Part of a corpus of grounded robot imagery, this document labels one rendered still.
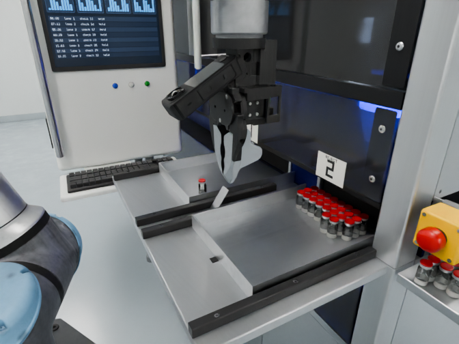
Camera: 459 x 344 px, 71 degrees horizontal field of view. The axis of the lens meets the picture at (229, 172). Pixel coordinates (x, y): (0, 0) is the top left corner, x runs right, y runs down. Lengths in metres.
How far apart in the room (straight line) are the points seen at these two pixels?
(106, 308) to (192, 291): 1.30
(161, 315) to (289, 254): 1.18
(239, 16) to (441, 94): 0.33
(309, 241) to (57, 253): 0.49
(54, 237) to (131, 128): 0.85
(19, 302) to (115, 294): 1.50
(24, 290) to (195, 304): 0.26
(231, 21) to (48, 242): 0.42
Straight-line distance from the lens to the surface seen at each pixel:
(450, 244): 0.63
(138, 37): 1.33
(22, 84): 5.91
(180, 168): 1.08
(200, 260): 0.68
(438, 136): 0.63
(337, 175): 0.74
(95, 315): 1.88
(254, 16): 0.44
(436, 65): 0.60
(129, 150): 1.39
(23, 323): 0.48
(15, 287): 0.49
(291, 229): 0.77
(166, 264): 0.68
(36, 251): 0.57
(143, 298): 1.89
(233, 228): 0.76
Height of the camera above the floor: 1.31
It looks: 24 degrees down
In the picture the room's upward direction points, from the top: straight up
